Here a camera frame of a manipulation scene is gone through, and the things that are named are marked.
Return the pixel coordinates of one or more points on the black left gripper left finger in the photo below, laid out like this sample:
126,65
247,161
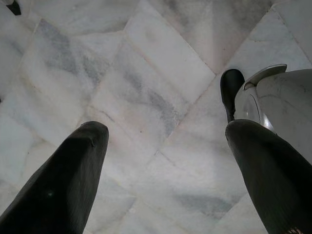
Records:
56,185

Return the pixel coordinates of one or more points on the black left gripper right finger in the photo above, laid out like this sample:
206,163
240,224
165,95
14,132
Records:
273,180

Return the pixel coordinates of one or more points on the marble table red edge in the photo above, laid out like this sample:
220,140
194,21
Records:
14,6

